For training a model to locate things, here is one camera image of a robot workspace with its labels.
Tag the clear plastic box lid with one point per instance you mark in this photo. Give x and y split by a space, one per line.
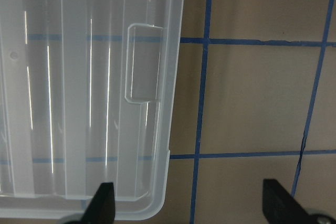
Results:
87 93

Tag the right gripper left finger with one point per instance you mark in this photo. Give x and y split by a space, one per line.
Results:
101 209

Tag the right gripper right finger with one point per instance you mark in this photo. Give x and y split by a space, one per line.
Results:
280 207

